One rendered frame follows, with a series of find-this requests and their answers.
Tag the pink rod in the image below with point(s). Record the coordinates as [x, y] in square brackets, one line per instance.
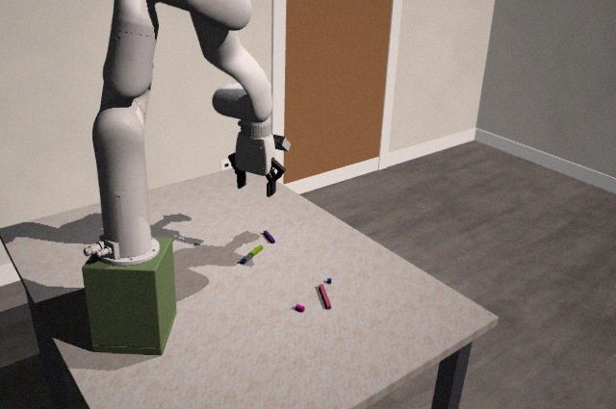
[325, 297]

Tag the purple rod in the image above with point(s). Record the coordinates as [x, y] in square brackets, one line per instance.
[268, 235]

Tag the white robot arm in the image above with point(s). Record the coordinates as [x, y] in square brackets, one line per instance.
[118, 130]

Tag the lime green rod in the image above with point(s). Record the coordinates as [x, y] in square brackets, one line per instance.
[256, 250]

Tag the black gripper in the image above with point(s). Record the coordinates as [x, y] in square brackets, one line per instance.
[256, 155]

